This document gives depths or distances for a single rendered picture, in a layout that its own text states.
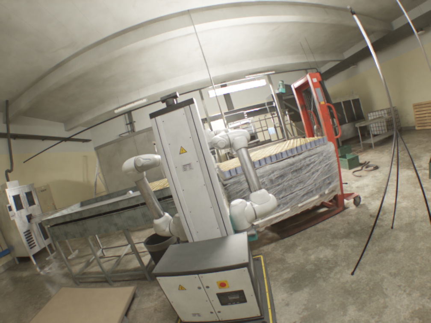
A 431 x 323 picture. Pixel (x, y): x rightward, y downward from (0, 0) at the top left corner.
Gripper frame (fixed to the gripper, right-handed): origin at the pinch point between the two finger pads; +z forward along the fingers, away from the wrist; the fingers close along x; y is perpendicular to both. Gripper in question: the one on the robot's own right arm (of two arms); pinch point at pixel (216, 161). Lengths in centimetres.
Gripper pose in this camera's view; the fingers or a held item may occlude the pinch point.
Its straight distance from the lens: 215.1
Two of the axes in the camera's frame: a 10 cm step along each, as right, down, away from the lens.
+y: -9.5, 3.1, 0.0
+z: 3.1, 9.5, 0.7
